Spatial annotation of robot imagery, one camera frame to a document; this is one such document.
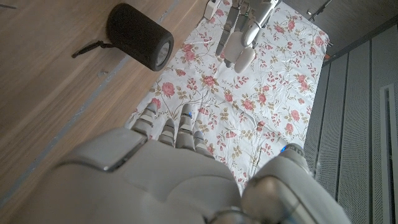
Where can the white power strip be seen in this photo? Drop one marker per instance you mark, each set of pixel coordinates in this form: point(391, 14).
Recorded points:
point(211, 9)

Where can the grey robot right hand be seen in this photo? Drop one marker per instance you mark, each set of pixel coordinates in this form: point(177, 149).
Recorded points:
point(161, 180)

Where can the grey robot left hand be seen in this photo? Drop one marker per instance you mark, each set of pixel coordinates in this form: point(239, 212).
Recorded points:
point(261, 15)

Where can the black metal stand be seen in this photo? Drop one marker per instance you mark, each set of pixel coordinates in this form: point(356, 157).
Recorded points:
point(317, 11)

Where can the white AirPods case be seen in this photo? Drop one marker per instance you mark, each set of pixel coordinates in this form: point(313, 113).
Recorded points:
point(244, 60)

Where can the black cylindrical speaker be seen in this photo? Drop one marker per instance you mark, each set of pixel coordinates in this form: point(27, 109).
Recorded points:
point(133, 34)

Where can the floral backdrop cloth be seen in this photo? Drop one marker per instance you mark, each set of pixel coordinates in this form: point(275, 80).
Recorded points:
point(248, 99)

